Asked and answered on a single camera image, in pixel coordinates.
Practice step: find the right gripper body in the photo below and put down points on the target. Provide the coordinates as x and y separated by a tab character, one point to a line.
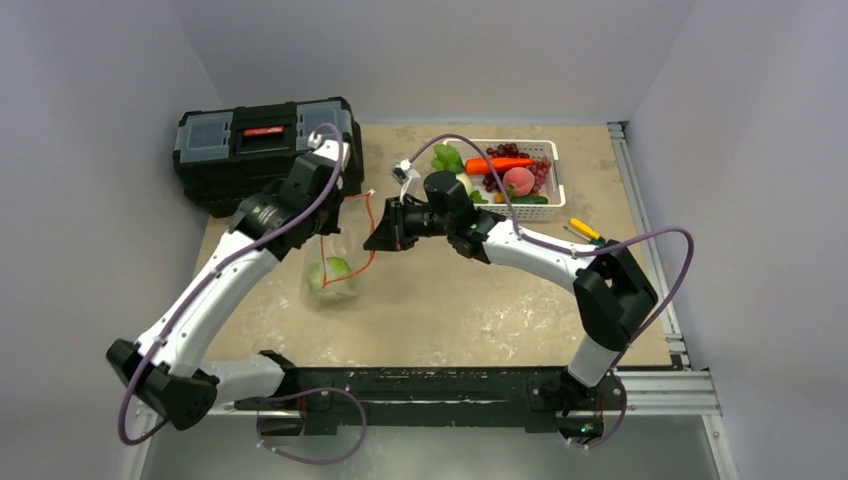
400	225

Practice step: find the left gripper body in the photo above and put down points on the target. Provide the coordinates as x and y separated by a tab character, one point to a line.
326	219

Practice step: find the green cabbage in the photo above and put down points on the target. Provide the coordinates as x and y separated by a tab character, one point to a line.
330	281

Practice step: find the clear zip top bag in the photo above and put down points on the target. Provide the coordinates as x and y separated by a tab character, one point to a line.
357	222

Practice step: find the orange carrot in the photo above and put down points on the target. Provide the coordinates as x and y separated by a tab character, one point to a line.
481	166

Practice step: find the pink peach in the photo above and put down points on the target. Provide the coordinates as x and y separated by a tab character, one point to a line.
519	181

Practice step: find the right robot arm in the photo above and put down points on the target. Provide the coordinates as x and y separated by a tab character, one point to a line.
613	295

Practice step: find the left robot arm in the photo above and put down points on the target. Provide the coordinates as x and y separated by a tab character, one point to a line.
164	368

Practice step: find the white radish with leaves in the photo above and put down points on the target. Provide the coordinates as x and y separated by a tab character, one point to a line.
447	158

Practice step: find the dark red grapes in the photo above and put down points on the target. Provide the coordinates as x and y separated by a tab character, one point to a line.
501	150

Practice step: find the black toolbox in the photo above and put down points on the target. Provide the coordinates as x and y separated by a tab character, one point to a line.
223	156

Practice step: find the green cucumber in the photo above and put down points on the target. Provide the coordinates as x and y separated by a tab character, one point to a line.
528	199

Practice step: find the light red grapes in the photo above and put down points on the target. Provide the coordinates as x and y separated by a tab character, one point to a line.
541	170

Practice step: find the white plastic basket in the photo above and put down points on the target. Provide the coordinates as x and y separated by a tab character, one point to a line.
540	150

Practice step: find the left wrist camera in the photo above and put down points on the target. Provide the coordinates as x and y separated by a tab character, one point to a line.
328	147

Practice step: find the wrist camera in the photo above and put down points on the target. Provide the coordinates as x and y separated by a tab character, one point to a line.
407	176
328	147

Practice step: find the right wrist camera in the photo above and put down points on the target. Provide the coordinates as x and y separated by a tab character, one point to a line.
407	176

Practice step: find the yellow handled screwdriver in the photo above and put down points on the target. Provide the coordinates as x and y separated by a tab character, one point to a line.
586	231

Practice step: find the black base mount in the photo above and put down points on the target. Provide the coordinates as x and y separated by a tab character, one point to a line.
538	399

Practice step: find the green handled screwdriver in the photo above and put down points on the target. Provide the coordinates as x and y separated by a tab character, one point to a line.
576	235

